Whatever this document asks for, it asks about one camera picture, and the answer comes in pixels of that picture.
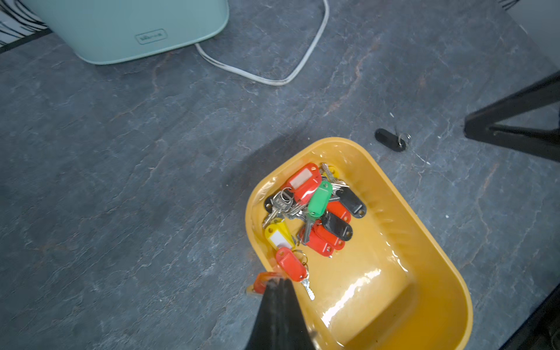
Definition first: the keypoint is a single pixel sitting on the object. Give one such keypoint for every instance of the black tag key in box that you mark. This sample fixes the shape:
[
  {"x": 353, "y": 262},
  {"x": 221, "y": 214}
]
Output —
[{"x": 351, "y": 202}]

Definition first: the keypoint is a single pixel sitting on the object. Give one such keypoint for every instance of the mint green toaster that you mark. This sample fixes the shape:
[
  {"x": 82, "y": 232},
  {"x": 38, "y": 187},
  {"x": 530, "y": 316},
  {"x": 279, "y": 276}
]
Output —
[{"x": 106, "y": 32}]

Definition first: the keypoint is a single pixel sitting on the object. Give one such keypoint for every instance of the green tag key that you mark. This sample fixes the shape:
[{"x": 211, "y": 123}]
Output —
[{"x": 316, "y": 208}]

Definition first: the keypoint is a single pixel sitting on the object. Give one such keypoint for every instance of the red tag key in box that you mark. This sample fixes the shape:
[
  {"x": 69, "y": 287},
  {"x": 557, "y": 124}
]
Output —
[{"x": 323, "y": 242}]

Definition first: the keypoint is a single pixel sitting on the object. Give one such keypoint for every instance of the black tag key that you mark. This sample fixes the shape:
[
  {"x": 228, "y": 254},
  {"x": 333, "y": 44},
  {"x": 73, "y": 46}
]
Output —
[
  {"x": 337, "y": 226},
  {"x": 397, "y": 141},
  {"x": 351, "y": 202}
]

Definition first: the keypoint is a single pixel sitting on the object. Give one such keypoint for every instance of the red tag white label key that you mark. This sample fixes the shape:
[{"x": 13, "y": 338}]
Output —
[{"x": 304, "y": 183}]

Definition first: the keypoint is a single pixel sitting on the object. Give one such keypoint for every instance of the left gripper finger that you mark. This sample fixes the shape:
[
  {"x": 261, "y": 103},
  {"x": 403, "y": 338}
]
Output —
[{"x": 279, "y": 323}]

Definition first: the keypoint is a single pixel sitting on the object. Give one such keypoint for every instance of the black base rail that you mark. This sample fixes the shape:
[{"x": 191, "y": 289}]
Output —
[{"x": 541, "y": 329}]

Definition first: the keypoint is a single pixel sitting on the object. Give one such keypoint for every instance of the yellow plastic storage box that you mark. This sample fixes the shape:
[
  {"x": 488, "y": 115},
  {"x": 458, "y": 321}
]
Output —
[{"x": 391, "y": 286}]

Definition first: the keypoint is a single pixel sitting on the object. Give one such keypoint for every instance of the yellow tag key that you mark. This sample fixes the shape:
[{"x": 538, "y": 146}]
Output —
[{"x": 278, "y": 235}]

